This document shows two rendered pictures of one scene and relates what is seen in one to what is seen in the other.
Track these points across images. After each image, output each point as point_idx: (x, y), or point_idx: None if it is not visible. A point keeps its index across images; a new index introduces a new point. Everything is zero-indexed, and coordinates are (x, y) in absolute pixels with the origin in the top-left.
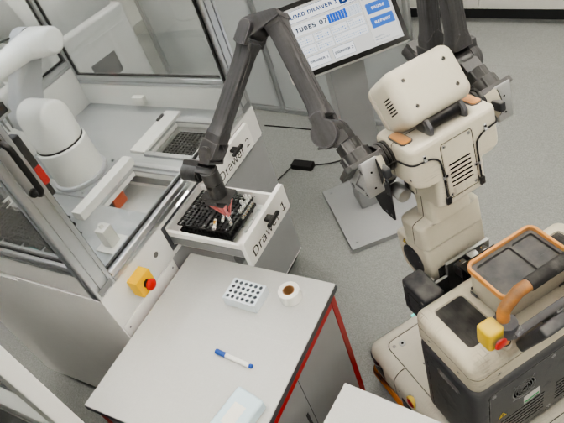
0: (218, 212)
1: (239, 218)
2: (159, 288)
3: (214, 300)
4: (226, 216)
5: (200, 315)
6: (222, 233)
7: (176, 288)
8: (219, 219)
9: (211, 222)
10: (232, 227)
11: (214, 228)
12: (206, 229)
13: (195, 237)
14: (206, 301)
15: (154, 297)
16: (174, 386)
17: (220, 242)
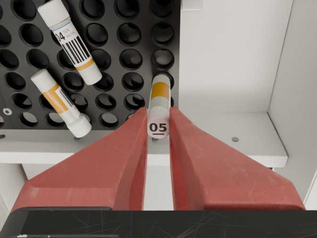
0: (4, 4)
1: (180, 17)
2: (10, 176)
3: (166, 171)
4: (84, 29)
5: (155, 201)
6: (107, 80)
7: (50, 165)
8: (56, 57)
9: (27, 89)
10: (176, 91)
11: (86, 131)
12: (42, 129)
13: (26, 162)
14: (148, 177)
15: (19, 190)
16: None
17: (155, 165)
